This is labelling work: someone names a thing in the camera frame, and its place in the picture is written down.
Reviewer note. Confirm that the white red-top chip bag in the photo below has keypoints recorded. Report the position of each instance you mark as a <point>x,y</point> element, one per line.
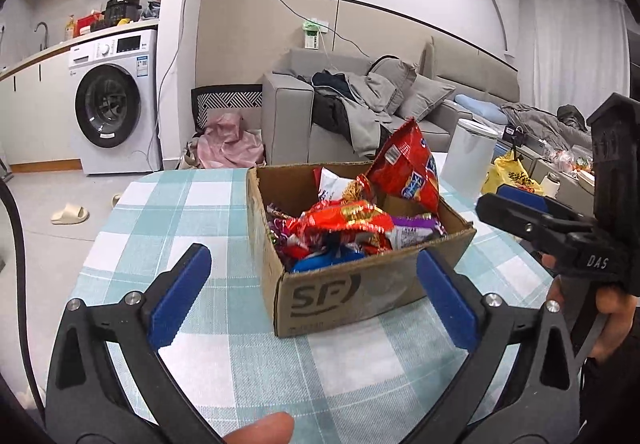
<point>332,184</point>

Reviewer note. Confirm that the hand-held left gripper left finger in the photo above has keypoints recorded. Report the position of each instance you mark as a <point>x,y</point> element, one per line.
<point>177,296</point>

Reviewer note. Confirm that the purple snack packet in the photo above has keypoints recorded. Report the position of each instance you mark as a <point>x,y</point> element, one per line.
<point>415,229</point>

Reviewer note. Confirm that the small black camera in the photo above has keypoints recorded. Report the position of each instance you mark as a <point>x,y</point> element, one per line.
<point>512,134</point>

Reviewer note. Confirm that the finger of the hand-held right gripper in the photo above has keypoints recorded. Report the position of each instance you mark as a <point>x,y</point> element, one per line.
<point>522,196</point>
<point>520,224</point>

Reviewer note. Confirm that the pink bag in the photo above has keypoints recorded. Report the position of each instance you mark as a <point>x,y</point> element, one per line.
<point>230,139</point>

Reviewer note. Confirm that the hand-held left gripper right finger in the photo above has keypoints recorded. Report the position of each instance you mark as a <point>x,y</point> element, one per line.
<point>447,301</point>

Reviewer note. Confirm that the blue cookie packet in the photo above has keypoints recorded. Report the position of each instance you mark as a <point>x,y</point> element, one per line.
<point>310,264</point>

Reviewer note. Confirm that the green white checked tablecloth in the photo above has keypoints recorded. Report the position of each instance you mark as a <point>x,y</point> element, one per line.
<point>200,204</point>

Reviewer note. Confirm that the curved kitchen faucet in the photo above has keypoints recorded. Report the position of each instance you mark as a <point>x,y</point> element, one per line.
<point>44,31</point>

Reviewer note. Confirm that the beige storage box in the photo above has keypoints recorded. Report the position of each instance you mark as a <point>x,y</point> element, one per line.
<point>577,189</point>

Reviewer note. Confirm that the white trash bin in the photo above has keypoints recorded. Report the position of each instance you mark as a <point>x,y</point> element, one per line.
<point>467,159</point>

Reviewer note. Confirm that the dark clothes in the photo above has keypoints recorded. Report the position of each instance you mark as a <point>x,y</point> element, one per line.
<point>330,109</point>

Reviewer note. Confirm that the beige slipper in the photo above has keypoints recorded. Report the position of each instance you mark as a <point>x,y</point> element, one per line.
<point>70,215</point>
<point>116,200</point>

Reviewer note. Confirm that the person's right hand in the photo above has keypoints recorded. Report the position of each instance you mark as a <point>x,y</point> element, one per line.
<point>620,309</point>

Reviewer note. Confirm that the black pressure cooker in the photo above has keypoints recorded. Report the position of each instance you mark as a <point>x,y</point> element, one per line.
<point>122,9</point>

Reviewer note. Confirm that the red box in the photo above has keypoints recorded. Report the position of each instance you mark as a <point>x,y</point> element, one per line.
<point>89,20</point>

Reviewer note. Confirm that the red gold noodle packet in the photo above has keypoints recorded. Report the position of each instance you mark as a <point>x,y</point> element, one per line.
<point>345,219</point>

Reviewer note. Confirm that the person's left hand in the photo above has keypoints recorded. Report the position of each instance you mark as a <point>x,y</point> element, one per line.
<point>265,429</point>

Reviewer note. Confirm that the white washing machine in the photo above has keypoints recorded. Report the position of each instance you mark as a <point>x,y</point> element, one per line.
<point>125,54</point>

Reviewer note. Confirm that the white curtain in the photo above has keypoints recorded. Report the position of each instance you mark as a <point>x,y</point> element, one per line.
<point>575,49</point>

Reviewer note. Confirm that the yellow bottle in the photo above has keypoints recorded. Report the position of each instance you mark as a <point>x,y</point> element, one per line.
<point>69,29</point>

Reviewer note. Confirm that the grey blanket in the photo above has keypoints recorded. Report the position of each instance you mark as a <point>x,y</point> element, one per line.
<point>535,121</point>

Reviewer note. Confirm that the white kitchen cabinet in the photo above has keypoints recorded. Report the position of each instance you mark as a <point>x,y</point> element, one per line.
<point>40,114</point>

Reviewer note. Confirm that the grey jacket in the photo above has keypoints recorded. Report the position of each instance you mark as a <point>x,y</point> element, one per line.
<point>370,114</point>

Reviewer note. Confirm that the grey cushion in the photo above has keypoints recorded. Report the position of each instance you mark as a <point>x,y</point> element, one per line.
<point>425,96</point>
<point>395,79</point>

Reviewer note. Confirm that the white green wall device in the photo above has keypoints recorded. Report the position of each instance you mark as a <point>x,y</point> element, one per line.
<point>315,34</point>

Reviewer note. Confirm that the brown cardboard box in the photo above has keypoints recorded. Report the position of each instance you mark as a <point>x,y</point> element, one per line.
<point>350,294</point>

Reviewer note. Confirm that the light blue pillow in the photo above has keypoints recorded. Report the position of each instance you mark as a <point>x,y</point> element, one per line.
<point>480,108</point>

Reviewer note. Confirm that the white paper roll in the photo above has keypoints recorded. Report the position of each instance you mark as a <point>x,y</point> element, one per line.
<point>551,185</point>

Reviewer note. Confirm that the yellow plastic bag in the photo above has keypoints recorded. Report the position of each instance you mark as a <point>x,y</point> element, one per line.
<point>515,176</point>

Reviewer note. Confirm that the yellow noodle packet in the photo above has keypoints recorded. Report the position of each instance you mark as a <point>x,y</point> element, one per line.
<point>357,191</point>

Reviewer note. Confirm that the large red snack packet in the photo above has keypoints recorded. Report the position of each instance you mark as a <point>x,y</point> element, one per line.
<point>405,164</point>

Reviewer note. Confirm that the black white patterned chair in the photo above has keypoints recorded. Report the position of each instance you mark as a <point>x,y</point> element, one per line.
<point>230,96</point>

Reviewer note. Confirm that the grey sofa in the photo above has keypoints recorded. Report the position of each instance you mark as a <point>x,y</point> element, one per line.
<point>470,69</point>

